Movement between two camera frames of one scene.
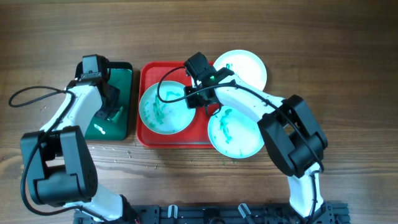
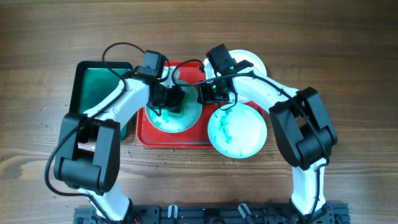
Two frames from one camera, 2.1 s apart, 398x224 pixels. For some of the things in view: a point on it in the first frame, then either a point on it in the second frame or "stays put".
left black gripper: (115, 92) -> (175, 101)
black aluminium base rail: (330, 213) stays put
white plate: (234, 135) stays put
